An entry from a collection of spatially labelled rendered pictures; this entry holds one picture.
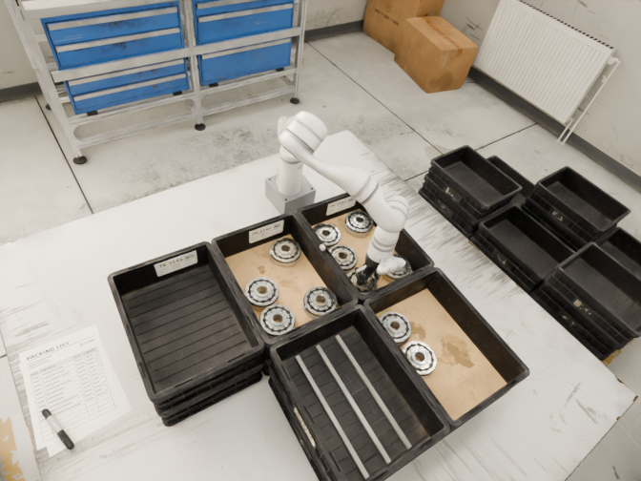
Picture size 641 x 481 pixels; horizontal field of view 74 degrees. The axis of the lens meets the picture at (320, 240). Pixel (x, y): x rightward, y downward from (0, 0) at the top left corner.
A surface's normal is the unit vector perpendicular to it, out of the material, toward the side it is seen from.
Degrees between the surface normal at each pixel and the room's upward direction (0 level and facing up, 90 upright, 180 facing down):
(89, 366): 0
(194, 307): 0
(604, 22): 90
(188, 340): 0
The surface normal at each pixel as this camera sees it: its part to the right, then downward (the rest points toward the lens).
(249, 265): 0.12, -0.63
